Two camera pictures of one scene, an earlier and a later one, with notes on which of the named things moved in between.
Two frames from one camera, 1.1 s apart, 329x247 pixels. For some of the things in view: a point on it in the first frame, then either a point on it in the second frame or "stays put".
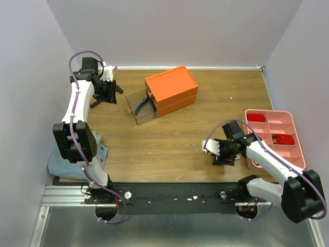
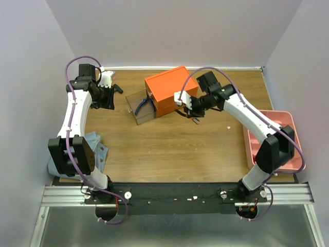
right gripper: (221, 156) → (192, 112)
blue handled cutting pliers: (144, 101) stays put
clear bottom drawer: (146, 112) stays put
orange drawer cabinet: (172, 90) stays put
